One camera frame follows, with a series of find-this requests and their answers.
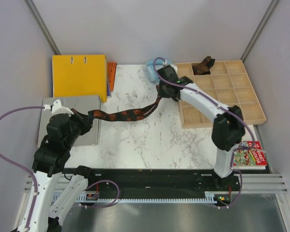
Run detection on black orange floral tie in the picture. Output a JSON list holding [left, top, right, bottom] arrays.
[[71, 97, 162, 122]]

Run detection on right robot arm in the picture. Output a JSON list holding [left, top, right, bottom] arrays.
[[155, 65, 245, 190]]

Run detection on light blue headphones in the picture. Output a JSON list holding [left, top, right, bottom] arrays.
[[145, 58, 178, 84]]

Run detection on purple notebook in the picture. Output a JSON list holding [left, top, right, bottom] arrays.
[[106, 75, 111, 98]]

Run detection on brown rolled tie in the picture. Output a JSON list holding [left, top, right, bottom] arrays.
[[192, 56, 216, 75]]

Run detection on orange perforated board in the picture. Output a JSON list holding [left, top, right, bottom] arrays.
[[107, 62, 117, 92]]

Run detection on wooden compartment tray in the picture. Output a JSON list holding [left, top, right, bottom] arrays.
[[175, 60, 266, 125]]

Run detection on red treehouse book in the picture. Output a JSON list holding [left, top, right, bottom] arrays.
[[233, 141, 268, 170]]

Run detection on yellow ring binder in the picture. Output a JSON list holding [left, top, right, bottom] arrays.
[[52, 55, 108, 102]]

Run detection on white cable duct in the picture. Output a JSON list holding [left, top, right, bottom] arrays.
[[76, 192, 230, 204]]

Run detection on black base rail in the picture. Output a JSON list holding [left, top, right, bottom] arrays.
[[62, 168, 240, 200]]

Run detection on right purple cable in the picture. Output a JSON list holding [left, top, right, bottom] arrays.
[[153, 57, 256, 210]]

